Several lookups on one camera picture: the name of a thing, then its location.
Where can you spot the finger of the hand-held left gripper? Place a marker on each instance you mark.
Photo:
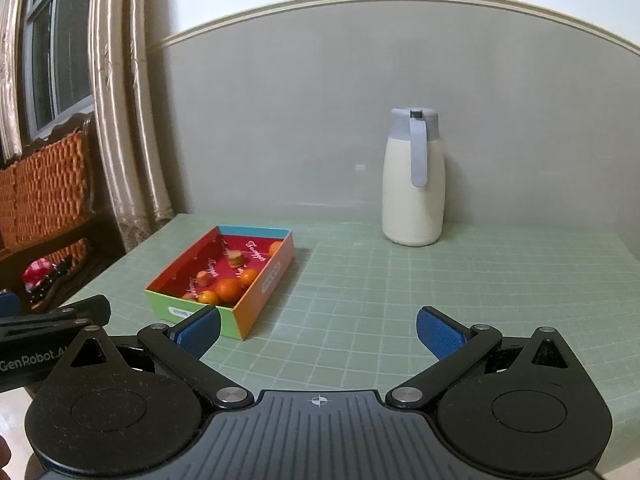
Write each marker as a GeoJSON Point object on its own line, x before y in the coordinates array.
{"type": "Point", "coordinates": [7, 303]}

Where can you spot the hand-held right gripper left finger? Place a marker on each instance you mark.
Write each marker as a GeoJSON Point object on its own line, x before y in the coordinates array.
{"type": "Point", "coordinates": [200, 332]}

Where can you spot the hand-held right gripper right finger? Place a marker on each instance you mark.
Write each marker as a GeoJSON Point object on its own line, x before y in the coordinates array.
{"type": "Point", "coordinates": [440, 332]}

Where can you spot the large orange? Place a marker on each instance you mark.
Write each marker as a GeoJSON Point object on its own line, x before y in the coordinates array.
{"type": "Point", "coordinates": [228, 290]}

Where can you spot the colourful cardboard box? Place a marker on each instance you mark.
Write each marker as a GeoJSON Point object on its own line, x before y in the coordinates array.
{"type": "Point", "coordinates": [262, 282]}

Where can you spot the small orange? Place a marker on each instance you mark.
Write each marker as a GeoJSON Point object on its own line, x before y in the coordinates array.
{"type": "Point", "coordinates": [275, 249]}
{"type": "Point", "coordinates": [208, 298]}
{"type": "Point", "coordinates": [249, 277]}

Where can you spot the red checked cloth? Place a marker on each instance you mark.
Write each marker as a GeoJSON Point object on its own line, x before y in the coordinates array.
{"type": "Point", "coordinates": [42, 272]}

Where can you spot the small brown round fruit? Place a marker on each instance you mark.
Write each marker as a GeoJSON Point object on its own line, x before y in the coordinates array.
{"type": "Point", "coordinates": [204, 277]}
{"type": "Point", "coordinates": [235, 259]}

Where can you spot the green checked tablecloth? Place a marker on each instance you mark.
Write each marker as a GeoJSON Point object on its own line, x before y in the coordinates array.
{"type": "Point", "coordinates": [400, 285]}

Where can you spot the orange woven chair cushion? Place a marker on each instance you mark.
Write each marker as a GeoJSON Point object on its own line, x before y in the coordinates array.
{"type": "Point", "coordinates": [45, 190]}

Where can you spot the dark wooden chair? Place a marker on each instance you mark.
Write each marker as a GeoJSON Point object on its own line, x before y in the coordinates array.
{"type": "Point", "coordinates": [102, 220]}

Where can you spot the cream thermos jug grey lid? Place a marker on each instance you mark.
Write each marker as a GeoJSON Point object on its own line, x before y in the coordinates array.
{"type": "Point", "coordinates": [412, 200]}

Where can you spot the beige satin curtain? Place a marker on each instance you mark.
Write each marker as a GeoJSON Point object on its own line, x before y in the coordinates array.
{"type": "Point", "coordinates": [12, 60]}
{"type": "Point", "coordinates": [135, 110]}

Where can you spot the window with white frame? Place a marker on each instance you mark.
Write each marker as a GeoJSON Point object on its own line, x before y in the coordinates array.
{"type": "Point", "coordinates": [65, 45]}

